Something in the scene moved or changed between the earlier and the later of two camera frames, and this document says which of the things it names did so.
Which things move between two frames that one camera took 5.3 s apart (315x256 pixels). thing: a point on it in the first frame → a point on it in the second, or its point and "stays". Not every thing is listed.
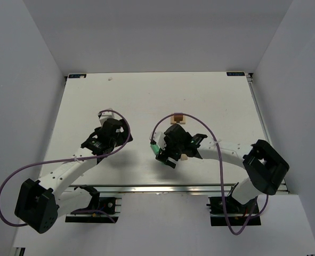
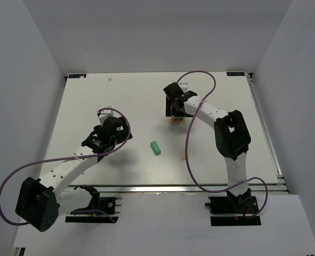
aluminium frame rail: (250, 78) stays
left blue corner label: (77, 76) stays
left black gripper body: (117, 127) stays
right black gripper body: (165, 155) → (175, 105)
